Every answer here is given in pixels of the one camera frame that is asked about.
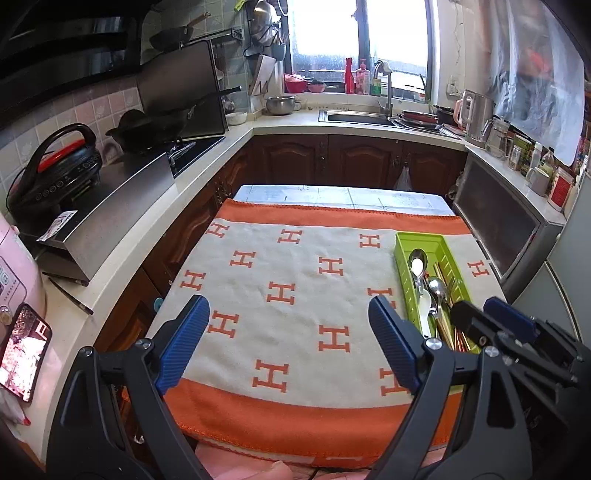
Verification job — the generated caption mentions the wooden cutting board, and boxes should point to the wooden cutting board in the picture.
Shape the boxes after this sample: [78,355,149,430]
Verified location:
[249,54,282,95]

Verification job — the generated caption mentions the black glass splash panel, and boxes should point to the black glass splash panel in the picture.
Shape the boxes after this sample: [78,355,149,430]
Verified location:
[137,39,229,139]

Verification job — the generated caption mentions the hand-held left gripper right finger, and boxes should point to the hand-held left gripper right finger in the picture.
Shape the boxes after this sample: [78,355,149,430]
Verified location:
[368,295,536,480]

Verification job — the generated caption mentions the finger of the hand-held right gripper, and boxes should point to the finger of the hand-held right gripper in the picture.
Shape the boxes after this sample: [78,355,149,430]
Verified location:
[484,296,579,357]
[450,300,509,359]

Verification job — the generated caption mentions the pink soap bottle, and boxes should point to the pink soap bottle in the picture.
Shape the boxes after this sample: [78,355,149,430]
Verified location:
[355,59,371,96]

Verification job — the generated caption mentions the black range hood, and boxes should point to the black range hood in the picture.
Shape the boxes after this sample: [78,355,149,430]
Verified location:
[0,0,144,130]

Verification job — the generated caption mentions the smartphone with lit screen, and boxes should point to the smartphone with lit screen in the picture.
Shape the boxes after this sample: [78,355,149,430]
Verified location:
[0,303,53,403]

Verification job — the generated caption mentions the dark spoon with wooden handle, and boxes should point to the dark spoon with wooden handle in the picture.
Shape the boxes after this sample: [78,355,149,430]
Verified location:
[436,309,458,349]

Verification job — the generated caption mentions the stainless steel sink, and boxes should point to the stainless steel sink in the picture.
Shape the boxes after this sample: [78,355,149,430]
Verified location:
[318,108,402,126]

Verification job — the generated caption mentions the kitchen window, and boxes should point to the kitchen window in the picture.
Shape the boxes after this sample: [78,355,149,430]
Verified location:
[286,0,439,100]

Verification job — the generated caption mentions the hanging black wok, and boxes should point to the hanging black wok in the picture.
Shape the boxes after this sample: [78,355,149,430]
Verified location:
[148,11,213,52]

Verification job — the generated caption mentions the clear plastic sheet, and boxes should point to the clear plastic sheet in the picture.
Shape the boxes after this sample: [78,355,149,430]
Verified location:
[489,0,585,164]

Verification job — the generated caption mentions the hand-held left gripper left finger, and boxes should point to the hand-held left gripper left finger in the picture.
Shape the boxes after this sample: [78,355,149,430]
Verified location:
[46,294,211,480]

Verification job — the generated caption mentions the white electric kettle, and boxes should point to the white electric kettle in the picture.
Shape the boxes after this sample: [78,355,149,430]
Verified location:
[455,89,495,141]

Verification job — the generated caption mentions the green plastic utensil tray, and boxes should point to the green plastic utensil tray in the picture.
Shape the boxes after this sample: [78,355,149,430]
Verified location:
[393,232,483,355]

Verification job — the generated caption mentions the pink rice cooker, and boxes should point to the pink rice cooker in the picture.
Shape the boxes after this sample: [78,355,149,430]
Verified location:
[0,212,49,324]

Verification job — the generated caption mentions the orange and cream printed blanket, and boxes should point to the orange and cream printed blanket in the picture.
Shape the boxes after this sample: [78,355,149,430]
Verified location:
[161,198,504,467]

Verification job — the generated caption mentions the chrome sink faucet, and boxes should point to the chrome sink faucet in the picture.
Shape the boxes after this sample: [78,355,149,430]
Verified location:
[373,60,394,118]

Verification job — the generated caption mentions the white paper label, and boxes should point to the white paper label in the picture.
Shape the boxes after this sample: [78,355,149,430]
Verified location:
[37,210,78,243]

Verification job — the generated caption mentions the cream chopstick red striped end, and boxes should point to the cream chopstick red striped end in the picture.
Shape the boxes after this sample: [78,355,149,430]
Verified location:
[451,323,478,355]

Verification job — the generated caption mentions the row of jars and bottles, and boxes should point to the row of jars and bottles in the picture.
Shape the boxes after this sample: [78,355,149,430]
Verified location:
[485,115,591,213]

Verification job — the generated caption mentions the stainless steel pot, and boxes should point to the stainless steel pot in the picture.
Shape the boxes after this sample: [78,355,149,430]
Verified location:
[265,95,298,116]

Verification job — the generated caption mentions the stainless steel stove cover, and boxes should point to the stainless steel stove cover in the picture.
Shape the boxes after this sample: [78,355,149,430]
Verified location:
[18,152,176,287]

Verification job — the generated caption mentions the silver glass door oven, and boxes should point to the silver glass door oven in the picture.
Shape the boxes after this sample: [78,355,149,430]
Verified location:
[451,150,568,289]

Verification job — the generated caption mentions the large metal spoon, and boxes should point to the large metal spoon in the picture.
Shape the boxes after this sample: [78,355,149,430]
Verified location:
[409,248,429,296]

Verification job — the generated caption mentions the dark thin stick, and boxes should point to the dark thin stick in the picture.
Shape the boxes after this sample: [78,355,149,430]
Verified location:
[41,271,94,316]

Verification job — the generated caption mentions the grey refrigerator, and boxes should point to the grey refrigerator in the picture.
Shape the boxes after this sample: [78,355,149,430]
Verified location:
[503,173,591,352]

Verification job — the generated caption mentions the stack of dishes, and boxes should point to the stack of dishes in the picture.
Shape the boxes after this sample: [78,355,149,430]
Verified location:
[399,105,462,134]

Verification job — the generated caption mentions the small metal spoon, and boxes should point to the small metal spoon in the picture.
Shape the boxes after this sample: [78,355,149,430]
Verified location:
[427,276,450,319]

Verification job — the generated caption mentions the black gas stove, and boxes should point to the black gas stove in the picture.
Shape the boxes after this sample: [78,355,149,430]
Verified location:
[167,134,227,178]

